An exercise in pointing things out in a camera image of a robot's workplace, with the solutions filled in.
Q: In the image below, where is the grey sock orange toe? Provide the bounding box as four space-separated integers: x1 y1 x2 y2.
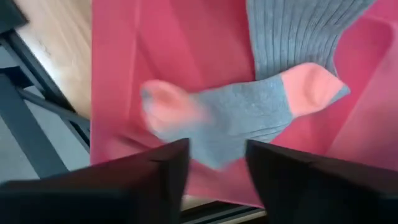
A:
139 0 377 171

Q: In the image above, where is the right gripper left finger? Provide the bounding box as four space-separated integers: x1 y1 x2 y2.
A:
0 138 190 224

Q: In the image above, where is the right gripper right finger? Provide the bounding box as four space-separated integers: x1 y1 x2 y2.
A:
245 139 398 224

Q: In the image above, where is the red plastic tray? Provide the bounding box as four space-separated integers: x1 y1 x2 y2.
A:
90 0 398 208

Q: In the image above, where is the black metal table frame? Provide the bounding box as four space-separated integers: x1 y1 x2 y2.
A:
0 29 268 224

